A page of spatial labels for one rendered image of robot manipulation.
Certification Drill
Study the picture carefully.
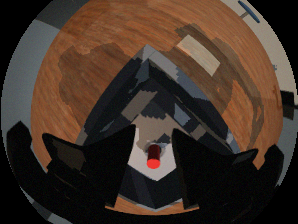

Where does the dark red peg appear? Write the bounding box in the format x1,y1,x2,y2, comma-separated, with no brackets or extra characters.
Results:
148,144,161,169

